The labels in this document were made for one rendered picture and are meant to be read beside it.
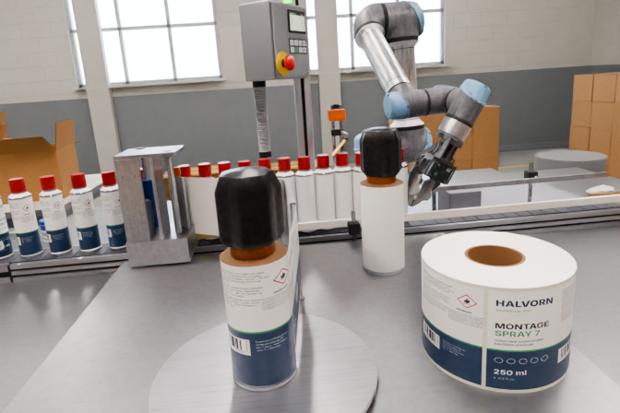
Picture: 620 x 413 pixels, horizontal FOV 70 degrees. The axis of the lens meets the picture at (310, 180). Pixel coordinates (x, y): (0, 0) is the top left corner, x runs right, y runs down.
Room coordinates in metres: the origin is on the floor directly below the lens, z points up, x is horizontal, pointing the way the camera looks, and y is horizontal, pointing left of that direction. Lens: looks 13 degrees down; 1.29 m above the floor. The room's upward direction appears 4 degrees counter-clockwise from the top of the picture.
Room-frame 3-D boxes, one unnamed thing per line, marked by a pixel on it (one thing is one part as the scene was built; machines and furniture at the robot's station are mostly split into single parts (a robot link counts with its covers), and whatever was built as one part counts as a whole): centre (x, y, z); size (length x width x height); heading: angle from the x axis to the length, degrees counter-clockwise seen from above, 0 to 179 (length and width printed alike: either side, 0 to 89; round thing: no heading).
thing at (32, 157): (2.25, 1.42, 0.97); 0.51 x 0.42 x 0.37; 8
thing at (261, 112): (1.24, 0.12, 1.18); 0.04 x 0.04 x 0.21
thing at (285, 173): (1.15, 0.06, 0.98); 0.05 x 0.05 x 0.20
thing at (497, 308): (0.58, -0.25, 0.95); 0.20 x 0.20 x 0.14
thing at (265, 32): (1.23, 0.07, 1.38); 0.17 x 0.10 x 0.19; 149
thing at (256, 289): (0.54, 0.08, 1.04); 0.09 x 0.09 x 0.29
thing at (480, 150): (4.87, -1.45, 0.45); 1.20 x 0.83 x 0.89; 5
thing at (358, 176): (1.15, -0.14, 0.98); 0.05 x 0.05 x 0.20
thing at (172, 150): (1.03, 0.37, 1.14); 0.14 x 0.11 x 0.01; 94
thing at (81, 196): (1.11, 0.59, 0.98); 0.05 x 0.05 x 0.20
